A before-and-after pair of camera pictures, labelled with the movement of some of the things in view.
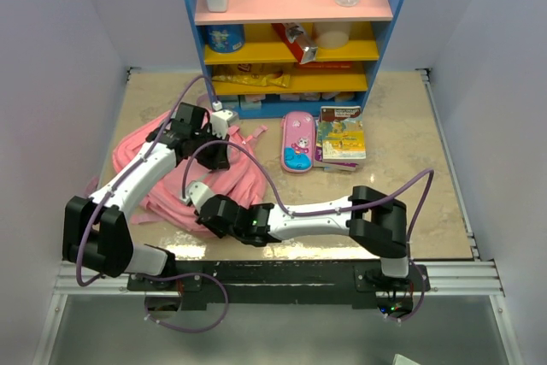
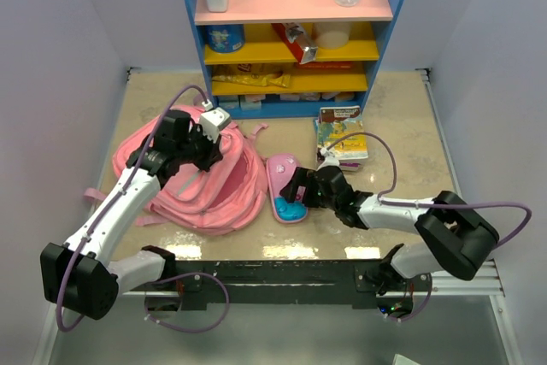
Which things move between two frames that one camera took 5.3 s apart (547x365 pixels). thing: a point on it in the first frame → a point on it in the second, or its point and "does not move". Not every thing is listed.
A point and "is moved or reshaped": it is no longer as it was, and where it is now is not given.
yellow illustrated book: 341,132 does not move
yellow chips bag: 258,74 does not move
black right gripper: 216,233 → 303,178
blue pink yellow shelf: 285,47 does not move
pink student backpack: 163,195 is moved or reshaped
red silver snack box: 296,39 does not move
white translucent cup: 332,35 does not move
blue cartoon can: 225,38 does not move
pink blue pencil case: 297,143 → 280,169
